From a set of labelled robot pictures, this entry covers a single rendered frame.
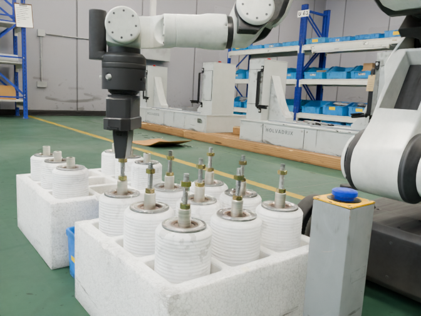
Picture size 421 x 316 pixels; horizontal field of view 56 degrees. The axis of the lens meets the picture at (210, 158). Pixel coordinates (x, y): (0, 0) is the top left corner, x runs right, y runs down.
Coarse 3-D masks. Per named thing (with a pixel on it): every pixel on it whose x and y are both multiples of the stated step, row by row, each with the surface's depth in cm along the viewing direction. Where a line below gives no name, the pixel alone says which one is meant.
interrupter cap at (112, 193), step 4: (104, 192) 84; (108, 192) 84; (112, 192) 85; (116, 192) 86; (128, 192) 86; (132, 192) 86; (136, 192) 86; (108, 196) 82; (112, 196) 81; (116, 196) 81; (120, 196) 81; (124, 196) 82; (128, 196) 82; (132, 196) 82; (136, 196) 83
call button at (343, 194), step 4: (336, 188) 65; (340, 188) 65; (344, 188) 65; (348, 188) 65; (332, 192) 64; (336, 192) 63; (340, 192) 63; (344, 192) 62; (348, 192) 62; (352, 192) 62; (356, 192) 63; (336, 196) 64; (340, 196) 63; (344, 196) 62; (348, 196) 62; (352, 196) 62; (356, 196) 63; (340, 200) 63; (344, 200) 63; (348, 200) 63; (352, 200) 63
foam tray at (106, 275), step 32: (96, 224) 88; (96, 256) 78; (128, 256) 70; (288, 256) 74; (96, 288) 79; (128, 288) 67; (160, 288) 59; (192, 288) 60; (224, 288) 64; (256, 288) 69; (288, 288) 75
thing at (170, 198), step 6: (156, 192) 89; (162, 192) 88; (168, 192) 88; (174, 192) 89; (180, 192) 89; (156, 198) 88; (162, 198) 88; (168, 198) 88; (174, 198) 88; (168, 204) 88; (174, 204) 88; (174, 210) 89; (174, 216) 89
